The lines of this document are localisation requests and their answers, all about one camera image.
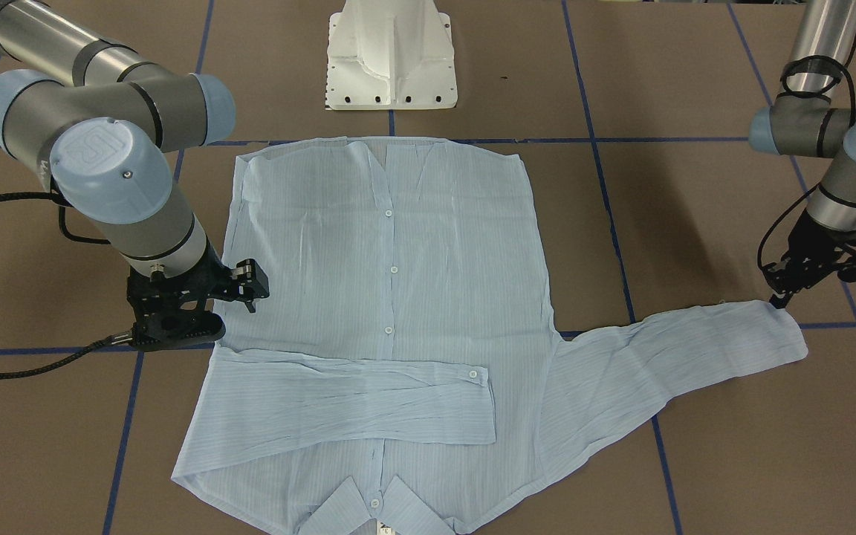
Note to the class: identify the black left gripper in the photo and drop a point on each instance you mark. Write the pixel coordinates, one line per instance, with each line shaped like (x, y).
(813, 243)

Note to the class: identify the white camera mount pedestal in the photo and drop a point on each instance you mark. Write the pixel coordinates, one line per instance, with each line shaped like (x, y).
(390, 56)

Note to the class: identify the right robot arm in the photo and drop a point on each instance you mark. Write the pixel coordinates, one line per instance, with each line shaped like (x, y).
(94, 120)

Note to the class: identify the light blue button shirt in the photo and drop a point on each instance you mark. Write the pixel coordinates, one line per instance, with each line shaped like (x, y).
(405, 368)

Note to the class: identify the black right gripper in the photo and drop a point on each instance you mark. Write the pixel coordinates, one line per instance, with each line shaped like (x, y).
(209, 273)

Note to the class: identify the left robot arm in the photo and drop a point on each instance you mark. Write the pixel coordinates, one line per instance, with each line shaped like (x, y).
(814, 115)

